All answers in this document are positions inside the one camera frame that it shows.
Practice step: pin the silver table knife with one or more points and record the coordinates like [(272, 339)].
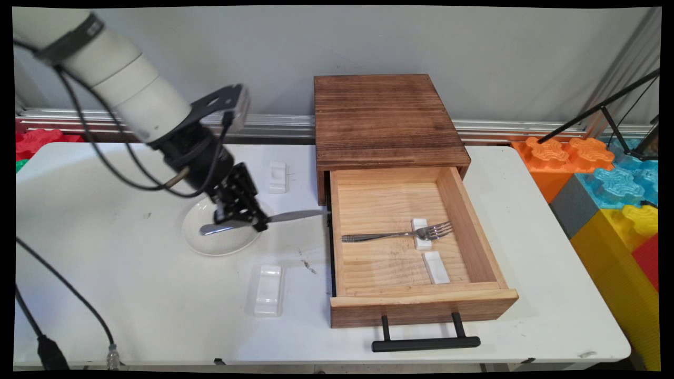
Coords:
[(300, 215)]

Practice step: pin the green foam block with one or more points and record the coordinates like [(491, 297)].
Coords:
[(20, 165)]

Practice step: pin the white ceramic cutlery rest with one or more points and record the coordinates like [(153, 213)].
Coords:
[(422, 239), (436, 267), (268, 289), (277, 178)]

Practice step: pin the black tripod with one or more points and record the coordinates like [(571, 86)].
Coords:
[(605, 105)]

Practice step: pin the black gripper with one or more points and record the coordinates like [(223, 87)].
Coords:
[(197, 158)]

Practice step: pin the white round plate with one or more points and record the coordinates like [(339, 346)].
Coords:
[(221, 245)]

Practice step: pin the dark wooden cabinet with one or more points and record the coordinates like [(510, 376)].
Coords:
[(384, 121)]

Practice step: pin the grey foam block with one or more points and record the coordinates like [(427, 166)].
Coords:
[(576, 208)]

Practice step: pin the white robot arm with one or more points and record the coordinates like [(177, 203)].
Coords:
[(116, 79)]

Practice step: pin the aluminium rail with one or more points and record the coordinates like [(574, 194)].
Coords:
[(284, 123)]

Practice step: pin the orange foam block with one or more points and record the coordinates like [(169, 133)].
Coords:
[(553, 158)]

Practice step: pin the light wooden drawer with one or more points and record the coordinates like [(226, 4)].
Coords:
[(400, 263)]

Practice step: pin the silver fork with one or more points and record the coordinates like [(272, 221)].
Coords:
[(389, 235)]

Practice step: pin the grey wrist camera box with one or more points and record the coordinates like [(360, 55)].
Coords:
[(234, 102)]

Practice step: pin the red foam block with studs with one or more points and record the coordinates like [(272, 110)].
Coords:
[(39, 141)]

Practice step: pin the blue foam block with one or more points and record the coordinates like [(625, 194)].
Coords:
[(618, 181)]

